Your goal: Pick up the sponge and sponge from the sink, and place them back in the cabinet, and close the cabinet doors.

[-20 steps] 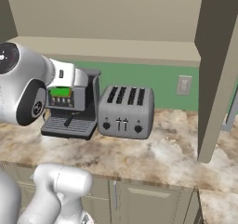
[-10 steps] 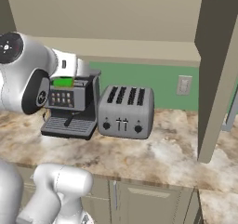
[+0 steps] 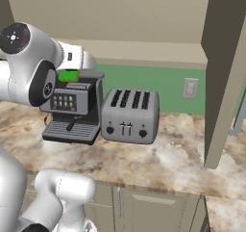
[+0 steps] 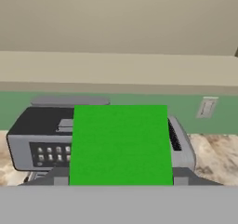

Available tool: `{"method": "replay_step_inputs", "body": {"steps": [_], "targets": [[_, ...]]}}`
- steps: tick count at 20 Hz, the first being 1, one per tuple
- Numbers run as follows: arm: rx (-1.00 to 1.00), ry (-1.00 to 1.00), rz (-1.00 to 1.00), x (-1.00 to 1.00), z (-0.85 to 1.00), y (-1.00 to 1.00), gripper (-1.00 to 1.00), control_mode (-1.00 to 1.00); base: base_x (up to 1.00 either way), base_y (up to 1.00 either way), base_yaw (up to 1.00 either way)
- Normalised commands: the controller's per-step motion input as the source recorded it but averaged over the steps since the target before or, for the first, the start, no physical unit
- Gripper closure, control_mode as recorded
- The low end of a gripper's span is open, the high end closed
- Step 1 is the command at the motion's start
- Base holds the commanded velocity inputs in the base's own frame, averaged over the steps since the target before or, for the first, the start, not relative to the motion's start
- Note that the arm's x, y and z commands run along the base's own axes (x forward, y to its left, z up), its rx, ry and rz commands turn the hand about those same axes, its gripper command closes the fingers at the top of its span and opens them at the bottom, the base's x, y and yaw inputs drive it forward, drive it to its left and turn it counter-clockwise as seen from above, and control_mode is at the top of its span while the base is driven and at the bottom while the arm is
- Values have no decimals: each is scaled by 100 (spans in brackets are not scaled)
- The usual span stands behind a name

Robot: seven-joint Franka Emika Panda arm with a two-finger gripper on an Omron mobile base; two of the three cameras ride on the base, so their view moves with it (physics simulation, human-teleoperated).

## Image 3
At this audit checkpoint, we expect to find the grey four-slot toaster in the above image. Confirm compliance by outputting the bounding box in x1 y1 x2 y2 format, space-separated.
100 88 160 145

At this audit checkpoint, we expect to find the grey window frame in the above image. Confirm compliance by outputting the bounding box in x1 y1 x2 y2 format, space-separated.
228 90 246 138

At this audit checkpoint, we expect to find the green block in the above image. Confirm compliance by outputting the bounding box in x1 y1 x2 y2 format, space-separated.
57 68 80 83

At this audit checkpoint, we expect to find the grey wall outlet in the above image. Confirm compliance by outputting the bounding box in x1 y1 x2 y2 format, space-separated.
182 77 200 100

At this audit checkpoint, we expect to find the tan wall cabinet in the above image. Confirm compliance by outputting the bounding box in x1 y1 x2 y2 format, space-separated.
0 0 224 71

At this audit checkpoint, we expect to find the grey cabinet door handle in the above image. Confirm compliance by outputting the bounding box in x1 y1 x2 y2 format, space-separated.
116 187 123 219

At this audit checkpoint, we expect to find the tan base cabinet door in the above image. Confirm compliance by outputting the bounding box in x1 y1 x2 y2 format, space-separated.
82 181 115 232
112 186 202 232

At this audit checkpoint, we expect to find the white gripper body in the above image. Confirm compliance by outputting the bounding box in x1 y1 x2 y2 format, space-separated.
81 49 97 72

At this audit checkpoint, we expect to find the tan wall cabinet door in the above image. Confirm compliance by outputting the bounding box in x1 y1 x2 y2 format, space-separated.
200 0 246 170
0 0 15 29

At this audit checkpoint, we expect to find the grey black coffee machine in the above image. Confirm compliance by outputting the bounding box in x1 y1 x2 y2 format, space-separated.
39 70 106 146

